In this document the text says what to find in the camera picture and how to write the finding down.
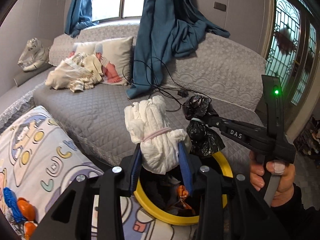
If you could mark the stained glass door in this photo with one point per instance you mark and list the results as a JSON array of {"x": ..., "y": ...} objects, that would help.
[{"x": 285, "y": 37}]

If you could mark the grey quilted sofa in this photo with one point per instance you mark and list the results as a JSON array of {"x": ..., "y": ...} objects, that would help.
[{"x": 100, "y": 115}]

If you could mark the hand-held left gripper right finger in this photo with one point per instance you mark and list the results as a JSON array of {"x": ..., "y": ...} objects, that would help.
[{"x": 186, "y": 170}]

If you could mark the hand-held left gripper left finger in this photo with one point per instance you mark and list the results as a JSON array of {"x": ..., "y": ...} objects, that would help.
[{"x": 136, "y": 170}]

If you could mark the blue curtain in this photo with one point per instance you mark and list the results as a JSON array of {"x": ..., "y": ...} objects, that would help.
[
  {"x": 80, "y": 7},
  {"x": 165, "y": 30}
]

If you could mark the shoe rack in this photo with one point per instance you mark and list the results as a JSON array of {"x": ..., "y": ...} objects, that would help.
[{"x": 310, "y": 140}]

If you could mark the black plastic bag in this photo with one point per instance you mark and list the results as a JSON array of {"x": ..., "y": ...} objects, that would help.
[{"x": 205, "y": 142}]

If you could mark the cartoon printed blanket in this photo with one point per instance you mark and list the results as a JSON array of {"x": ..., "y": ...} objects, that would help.
[{"x": 37, "y": 155}]

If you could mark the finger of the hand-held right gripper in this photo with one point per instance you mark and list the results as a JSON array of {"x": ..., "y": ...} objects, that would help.
[{"x": 212, "y": 122}]

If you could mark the orange crumpled wrapper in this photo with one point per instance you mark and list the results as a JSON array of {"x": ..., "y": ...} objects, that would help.
[{"x": 26, "y": 207}]

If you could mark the dark wall switch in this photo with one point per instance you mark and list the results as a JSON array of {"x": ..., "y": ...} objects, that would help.
[{"x": 220, "y": 6}]

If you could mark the cream cloth pile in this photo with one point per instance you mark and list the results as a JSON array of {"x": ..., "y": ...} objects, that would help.
[{"x": 67, "y": 75}]

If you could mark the window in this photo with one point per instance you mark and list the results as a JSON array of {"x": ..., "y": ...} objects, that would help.
[{"x": 112, "y": 0}]

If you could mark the yellow trash bin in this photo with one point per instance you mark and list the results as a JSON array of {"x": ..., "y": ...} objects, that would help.
[{"x": 225, "y": 165}]

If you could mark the white diaper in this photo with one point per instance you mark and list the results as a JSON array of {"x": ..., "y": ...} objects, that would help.
[{"x": 155, "y": 120}]

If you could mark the grey bolster cushion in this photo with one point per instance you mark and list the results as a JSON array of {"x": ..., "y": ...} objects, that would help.
[{"x": 27, "y": 77}]

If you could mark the person's right hand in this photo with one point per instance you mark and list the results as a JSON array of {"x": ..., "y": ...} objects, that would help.
[{"x": 285, "y": 185}]

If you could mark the black power adapter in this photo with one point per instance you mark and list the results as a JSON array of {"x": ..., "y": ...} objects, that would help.
[{"x": 182, "y": 93}]

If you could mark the person's right forearm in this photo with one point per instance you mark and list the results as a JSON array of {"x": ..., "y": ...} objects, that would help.
[{"x": 300, "y": 217}]

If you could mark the blue crumpled bag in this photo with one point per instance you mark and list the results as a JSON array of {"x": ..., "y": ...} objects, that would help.
[{"x": 12, "y": 202}]

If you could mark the grey lace-trimmed daybed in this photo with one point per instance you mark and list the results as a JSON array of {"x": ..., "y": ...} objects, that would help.
[{"x": 15, "y": 95}]

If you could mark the white tiger plush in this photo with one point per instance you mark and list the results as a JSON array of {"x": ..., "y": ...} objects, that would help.
[{"x": 35, "y": 55}]

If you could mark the baby print pillow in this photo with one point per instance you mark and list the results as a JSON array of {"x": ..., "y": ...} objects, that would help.
[
  {"x": 117, "y": 52},
  {"x": 85, "y": 47}
]

